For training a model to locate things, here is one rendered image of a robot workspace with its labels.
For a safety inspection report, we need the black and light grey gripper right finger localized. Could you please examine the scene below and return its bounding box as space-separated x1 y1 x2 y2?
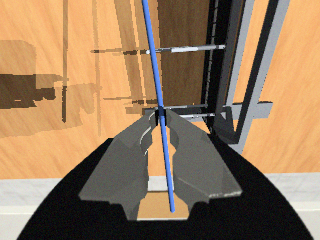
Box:
164 108 314 240

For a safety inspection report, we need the grey free-standing rack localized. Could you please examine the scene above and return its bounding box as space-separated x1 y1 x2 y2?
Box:
155 0 291 154

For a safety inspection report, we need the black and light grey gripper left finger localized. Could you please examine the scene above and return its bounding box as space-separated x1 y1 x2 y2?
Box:
16 109 159 240

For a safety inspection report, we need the blue cable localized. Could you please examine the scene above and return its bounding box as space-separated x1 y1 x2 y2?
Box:
141 0 175 213

